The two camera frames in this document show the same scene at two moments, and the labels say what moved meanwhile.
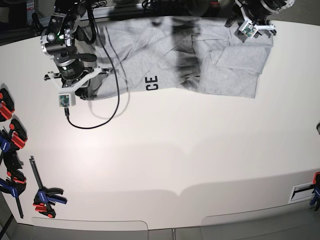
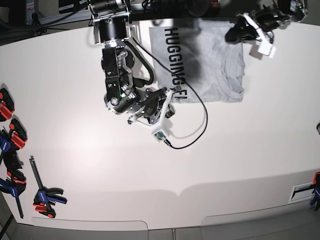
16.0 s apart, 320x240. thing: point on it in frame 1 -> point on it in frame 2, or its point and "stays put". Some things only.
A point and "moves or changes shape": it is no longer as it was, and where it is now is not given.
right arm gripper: (74, 86) -> (154, 101)
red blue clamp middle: (12, 141) stays put
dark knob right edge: (318, 128) stays put
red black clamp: (7, 107) stays put
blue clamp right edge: (315, 198) stays put
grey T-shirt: (205, 54) moves or changes shape
